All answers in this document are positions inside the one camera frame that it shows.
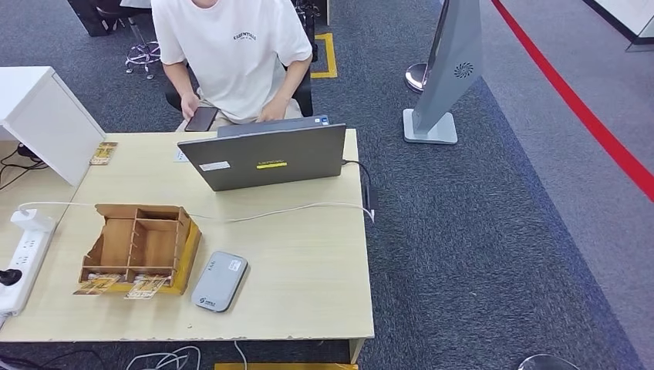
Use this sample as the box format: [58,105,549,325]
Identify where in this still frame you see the person's right hand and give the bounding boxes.
[180,92,203,121]

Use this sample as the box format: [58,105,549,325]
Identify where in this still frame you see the person's left hand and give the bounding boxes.
[255,96,290,123]

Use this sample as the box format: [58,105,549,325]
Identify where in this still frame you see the black smartphone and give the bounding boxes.
[184,106,220,133]

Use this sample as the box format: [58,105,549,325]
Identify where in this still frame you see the wooden card organizer box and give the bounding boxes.
[78,203,203,298]

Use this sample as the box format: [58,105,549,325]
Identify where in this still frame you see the person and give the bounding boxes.
[151,0,314,133]

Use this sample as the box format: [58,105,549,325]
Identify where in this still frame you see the stack of patterned key cards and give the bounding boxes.
[89,142,119,167]

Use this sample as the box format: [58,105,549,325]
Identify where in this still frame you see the grey card reader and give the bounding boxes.
[191,251,249,314]

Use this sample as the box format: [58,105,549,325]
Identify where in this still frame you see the grey laptop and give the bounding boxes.
[177,114,347,193]

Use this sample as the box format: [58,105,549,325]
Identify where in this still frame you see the chrome stool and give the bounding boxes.
[96,5,162,80]

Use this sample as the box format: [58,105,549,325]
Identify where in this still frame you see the yellow floor tape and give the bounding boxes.
[310,32,339,79]

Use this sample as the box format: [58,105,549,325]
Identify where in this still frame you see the black tripod stand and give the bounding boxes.
[293,0,331,63]

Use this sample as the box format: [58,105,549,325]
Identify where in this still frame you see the black bag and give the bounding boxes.
[66,0,111,38]

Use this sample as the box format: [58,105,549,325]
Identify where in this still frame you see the white cabinet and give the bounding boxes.
[0,66,106,187]

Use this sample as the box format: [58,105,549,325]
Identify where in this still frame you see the chrome stanchion base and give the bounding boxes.
[517,353,581,370]
[403,62,429,95]

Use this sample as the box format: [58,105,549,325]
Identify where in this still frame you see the grey kiosk pillar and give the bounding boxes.
[402,0,484,146]

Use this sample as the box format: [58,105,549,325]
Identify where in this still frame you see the white charger plug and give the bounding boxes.
[10,208,56,234]

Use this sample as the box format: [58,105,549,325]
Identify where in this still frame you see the white power strip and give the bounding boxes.
[0,230,55,317]

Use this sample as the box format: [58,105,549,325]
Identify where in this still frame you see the pale wooden desk leg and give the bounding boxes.
[349,338,367,365]

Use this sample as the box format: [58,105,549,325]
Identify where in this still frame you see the red floor tape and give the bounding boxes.
[490,0,654,203]

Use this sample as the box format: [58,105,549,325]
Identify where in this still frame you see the white partition with black base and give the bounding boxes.
[582,0,654,42]

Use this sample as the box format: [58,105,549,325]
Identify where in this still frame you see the long white cable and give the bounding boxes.
[18,201,376,224]

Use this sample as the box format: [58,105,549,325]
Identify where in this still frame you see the black adapter with cable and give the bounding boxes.
[341,159,380,211]

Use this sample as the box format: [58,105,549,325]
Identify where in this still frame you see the black desk cables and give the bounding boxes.
[0,143,49,193]

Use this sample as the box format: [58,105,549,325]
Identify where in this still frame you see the grey angled frame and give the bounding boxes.
[625,18,654,53]

